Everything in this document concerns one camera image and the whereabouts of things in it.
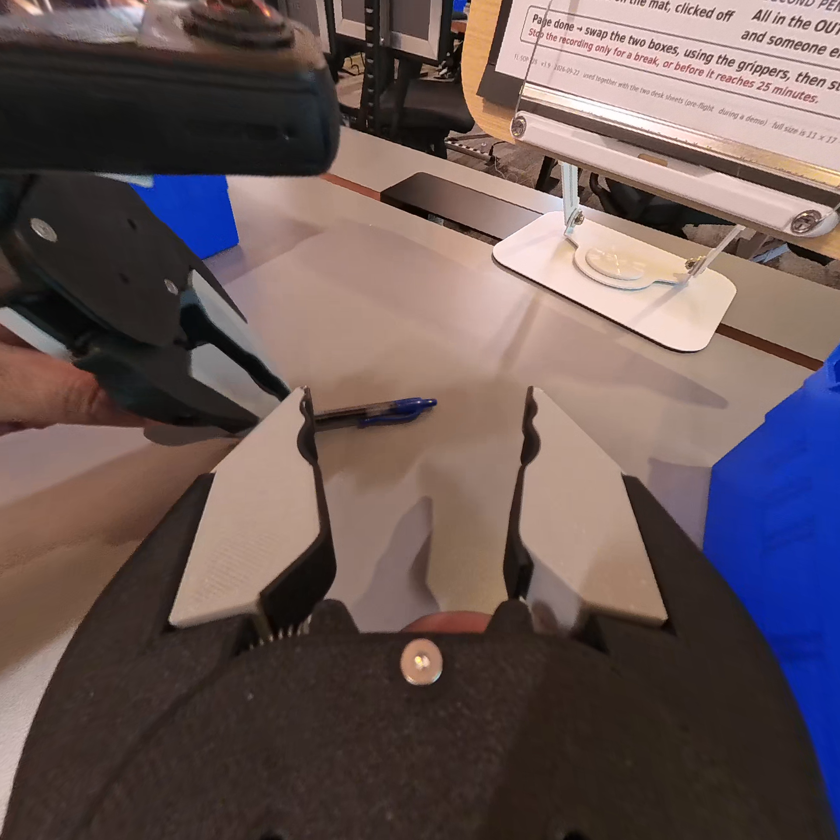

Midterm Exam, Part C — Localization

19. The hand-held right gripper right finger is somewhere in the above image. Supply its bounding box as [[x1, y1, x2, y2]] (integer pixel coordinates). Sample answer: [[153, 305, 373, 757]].
[[500, 386, 670, 639]]

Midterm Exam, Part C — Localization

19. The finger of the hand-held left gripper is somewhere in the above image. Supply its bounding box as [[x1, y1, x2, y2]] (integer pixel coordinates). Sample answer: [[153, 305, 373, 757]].
[[182, 260, 293, 404], [72, 346, 261, 435]]

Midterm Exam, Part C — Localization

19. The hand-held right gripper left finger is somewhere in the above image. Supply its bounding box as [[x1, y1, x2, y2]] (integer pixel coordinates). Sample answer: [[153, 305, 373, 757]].
[[168, 386, 338, 627]]

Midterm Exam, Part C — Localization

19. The blue plastic bin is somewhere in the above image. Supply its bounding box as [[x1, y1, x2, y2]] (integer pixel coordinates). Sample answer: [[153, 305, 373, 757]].
[[128, 174, 238, 261], [702, 344, 840, 798]]

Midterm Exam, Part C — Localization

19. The blue pen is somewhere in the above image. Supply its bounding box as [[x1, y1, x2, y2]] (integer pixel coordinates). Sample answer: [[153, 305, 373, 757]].
[[314, 397, 438, 431]]

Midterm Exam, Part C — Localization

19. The grey desk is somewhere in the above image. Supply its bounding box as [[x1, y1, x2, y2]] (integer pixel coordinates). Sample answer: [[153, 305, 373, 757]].
[[0, 128, 840, 795]]

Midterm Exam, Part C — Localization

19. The person's left hand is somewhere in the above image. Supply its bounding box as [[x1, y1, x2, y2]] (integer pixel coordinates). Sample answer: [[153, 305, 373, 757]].
[[0, 327, 147, 437]]

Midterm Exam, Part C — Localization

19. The grey panel on black stand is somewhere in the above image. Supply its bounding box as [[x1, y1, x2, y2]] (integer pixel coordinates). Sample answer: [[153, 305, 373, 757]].
[[387, 0, 455, 67], [328, 0, 388, 50]]

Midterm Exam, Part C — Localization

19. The white document stand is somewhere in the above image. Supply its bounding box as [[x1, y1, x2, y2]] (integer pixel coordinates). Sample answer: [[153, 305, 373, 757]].
[[461, 0, 840, 353]]

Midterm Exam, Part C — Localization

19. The black office chair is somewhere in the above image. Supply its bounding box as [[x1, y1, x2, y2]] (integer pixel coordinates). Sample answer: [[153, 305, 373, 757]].
[[587, 172, 729, 232], [377, 66, 476, 158]]

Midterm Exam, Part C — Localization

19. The printed instruction sheet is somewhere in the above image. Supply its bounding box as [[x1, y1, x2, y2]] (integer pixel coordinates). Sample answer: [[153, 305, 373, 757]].
[[493, 0, 840, 173]]

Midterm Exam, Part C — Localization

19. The black desk cable cover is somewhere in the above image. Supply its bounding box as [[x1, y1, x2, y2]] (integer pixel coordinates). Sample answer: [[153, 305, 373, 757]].
[[381, 172, 572, 245]]

